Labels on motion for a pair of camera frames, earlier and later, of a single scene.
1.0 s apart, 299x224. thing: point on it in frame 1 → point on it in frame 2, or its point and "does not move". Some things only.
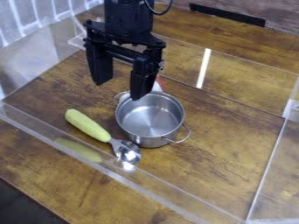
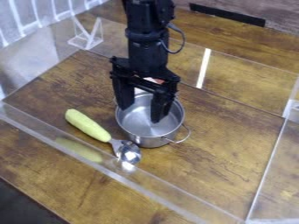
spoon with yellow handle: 126,151 does not move
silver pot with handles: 154,120 does not move
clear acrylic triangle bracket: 79,38 does not move
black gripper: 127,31 → 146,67
